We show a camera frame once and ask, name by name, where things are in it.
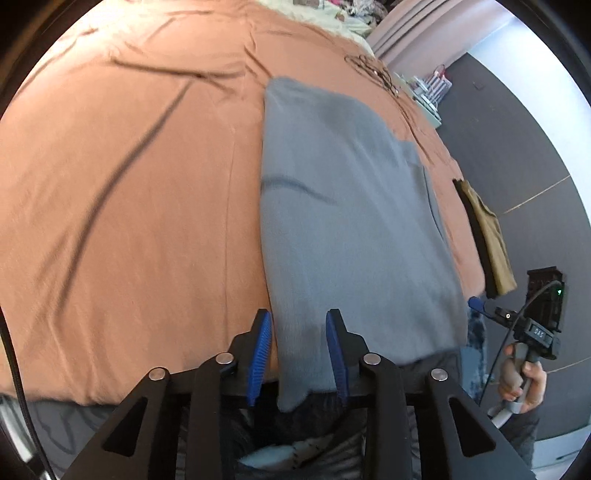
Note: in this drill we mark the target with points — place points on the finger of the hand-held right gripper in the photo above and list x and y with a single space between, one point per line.
475 303

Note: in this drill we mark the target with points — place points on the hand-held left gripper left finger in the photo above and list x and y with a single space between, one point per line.
258 355

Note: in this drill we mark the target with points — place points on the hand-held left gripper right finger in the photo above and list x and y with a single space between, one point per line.
334 355

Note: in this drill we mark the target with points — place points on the grey t-shirt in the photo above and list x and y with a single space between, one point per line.
346 207

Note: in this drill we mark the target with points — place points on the person's right forearm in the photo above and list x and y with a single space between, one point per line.
521 434

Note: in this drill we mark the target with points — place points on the person's right hand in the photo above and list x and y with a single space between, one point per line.
535 383

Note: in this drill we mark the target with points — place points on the blue-grey shaggy rug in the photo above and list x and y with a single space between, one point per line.
475 350

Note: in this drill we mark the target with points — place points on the olive folded garment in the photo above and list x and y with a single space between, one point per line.
491 235

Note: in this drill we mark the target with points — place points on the pale striped cloth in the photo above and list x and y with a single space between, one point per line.
277 454

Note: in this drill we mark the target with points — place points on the white nightstand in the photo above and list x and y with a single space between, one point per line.
431 110

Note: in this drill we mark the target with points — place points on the orange-brown blanket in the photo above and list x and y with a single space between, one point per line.
138 184

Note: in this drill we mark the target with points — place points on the pink curtain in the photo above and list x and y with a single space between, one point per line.
415 37

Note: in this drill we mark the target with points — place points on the floral cloth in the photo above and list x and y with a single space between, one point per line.
364 7

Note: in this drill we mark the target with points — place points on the cream duvet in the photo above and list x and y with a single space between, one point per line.
323 23

